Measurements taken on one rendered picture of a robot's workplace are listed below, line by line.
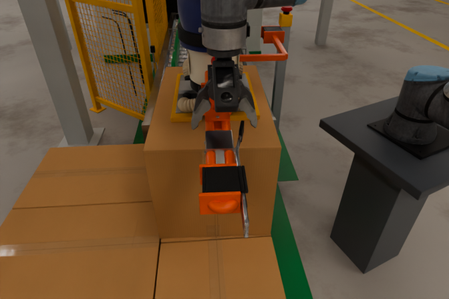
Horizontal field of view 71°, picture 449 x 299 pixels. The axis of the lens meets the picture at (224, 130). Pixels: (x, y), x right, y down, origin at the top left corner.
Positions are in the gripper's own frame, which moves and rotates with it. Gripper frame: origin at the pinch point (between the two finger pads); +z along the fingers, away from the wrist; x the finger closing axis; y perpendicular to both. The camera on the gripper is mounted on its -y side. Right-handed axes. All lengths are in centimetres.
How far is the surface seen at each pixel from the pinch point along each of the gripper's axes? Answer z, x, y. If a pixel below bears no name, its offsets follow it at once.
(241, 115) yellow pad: 11.3, -6.9, 24.6
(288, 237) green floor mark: 107, -39, 48
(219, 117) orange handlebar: -1.4, 1.0, 4.0
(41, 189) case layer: 53, 75, 38
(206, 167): -2.1, 4.3, -15.3
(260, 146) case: 12.9, -11.1, 10.2
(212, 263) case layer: 53, 4, 0
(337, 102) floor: 108, -121, 199
